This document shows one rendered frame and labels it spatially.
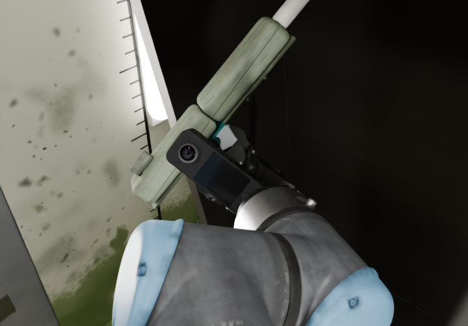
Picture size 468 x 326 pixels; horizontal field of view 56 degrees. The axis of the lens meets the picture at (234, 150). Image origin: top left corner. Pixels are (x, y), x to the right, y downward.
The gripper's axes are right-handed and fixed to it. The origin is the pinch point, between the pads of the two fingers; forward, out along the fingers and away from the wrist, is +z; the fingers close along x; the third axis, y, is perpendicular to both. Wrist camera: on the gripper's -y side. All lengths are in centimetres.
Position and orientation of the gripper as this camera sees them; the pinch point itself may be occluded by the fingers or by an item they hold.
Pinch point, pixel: (207, 138)
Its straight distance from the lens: 64.3
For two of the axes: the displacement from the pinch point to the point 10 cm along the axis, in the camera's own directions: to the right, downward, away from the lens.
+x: 6.1, -7.8, -1.5
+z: -3.2, -4.2, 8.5
